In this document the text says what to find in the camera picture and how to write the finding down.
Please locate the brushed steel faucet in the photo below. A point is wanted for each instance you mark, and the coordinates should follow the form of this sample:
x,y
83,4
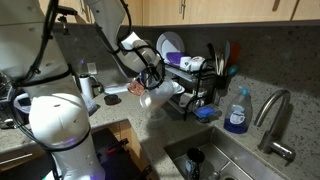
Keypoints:
x,y
271,136

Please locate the plain white mug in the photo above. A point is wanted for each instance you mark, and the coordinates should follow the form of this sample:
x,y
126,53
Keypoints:
x,y
185,99
185,62

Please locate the black camera clamp mount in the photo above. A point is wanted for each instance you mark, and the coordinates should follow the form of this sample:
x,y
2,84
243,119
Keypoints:
x,y
65,11

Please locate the purple bowl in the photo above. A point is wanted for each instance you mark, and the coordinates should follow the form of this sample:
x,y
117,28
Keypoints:
x,y
174,57

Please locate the black two-tier dish rack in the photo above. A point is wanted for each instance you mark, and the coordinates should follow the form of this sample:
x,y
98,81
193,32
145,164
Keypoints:
x,y
186,75

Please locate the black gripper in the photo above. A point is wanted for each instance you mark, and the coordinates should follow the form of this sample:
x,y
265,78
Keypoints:
x,y
149,77

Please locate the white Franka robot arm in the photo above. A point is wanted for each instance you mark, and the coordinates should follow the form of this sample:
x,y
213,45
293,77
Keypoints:
x,y
56,116

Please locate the blue sponge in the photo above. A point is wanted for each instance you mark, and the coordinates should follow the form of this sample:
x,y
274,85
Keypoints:
x,y
205,111

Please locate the black utensil holder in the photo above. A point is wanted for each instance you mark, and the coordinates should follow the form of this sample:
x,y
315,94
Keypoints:
x,y
222,82

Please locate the rectangular clear plastic container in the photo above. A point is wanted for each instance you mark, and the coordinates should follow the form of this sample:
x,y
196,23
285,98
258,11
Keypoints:
x,y
156,98

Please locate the black countertop appliance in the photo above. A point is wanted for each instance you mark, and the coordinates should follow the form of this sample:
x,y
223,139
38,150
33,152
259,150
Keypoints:
x,y
6,113

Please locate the black kitchen utensil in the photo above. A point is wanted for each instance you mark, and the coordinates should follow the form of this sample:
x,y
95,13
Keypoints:
x,y
211,51

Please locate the white flat tray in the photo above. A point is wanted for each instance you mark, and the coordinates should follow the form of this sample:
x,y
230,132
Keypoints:
x,y
115,88

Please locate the white wall outlet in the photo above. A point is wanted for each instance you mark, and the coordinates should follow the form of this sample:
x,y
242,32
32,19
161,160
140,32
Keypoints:
x,y
92,68

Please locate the white mug with red print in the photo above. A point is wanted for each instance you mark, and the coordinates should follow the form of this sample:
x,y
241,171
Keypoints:
x,y
196,63

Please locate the teal spatula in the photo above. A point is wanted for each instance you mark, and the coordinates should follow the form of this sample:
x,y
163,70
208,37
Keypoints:
x,y
227,50

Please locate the light wooden utensils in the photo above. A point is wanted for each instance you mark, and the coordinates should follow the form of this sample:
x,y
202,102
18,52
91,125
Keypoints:
x,y
220,65

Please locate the stainless steel sink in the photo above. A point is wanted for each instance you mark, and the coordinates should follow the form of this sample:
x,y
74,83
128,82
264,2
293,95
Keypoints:
x,y
233,156

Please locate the black robot stand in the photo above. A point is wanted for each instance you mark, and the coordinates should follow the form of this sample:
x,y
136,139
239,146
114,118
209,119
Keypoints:
x,y
120,166

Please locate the large white plate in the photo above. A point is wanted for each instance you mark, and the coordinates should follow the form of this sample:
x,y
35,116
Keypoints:
x,y
170,43

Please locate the black round lid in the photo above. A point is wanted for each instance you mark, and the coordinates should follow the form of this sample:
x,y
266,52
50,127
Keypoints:
x,y
111,99

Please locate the red spatula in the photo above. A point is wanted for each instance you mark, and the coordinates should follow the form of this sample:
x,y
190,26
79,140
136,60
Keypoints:
x,y
235,53

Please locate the white plates stack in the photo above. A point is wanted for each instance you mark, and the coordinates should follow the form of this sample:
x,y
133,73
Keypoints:
x,y
179,88

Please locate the light wood base cabinet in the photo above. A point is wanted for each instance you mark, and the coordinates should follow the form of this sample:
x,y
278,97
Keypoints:
x,y
133,143

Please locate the blue dish soap bottle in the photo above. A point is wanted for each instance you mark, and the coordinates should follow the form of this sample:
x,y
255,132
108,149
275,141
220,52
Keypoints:
x,y
237,116

